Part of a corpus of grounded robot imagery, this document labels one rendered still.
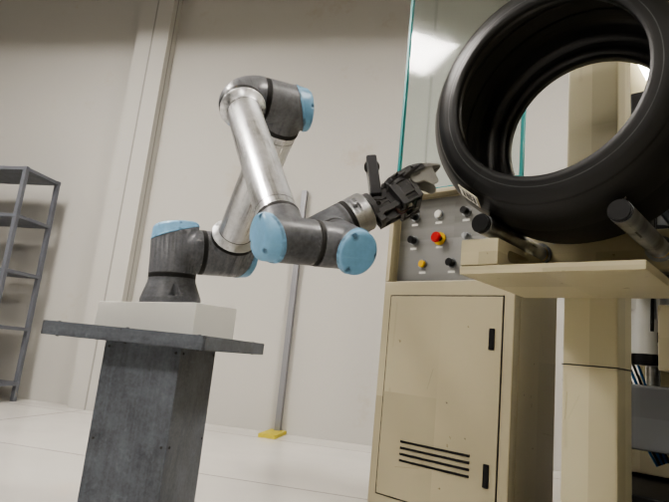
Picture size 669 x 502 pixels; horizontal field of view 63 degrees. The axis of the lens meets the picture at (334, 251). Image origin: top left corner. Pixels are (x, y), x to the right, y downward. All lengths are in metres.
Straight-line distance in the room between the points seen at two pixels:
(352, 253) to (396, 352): 1.16
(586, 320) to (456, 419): 0.70
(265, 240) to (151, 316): 0.79
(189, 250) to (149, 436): 0.56
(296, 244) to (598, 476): 0.92
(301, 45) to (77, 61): 2.11
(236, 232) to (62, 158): 3.77
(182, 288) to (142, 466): 0.52
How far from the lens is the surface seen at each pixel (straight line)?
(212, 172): 4.62
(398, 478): 2.16
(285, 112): 1.47
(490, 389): 1.96
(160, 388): 1.70
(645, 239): 1.29
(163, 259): 1.79
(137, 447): 1.74
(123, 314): 1.75
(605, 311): 1.50
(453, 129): 1.32
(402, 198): 1.20
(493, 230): 1.26
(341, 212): 1.16
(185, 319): 1.65
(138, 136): 4.89
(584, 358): 1.51
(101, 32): 5.78
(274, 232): 0.97
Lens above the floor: 0.58
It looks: 11 degrees up
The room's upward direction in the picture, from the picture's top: 6 degrees clockwise
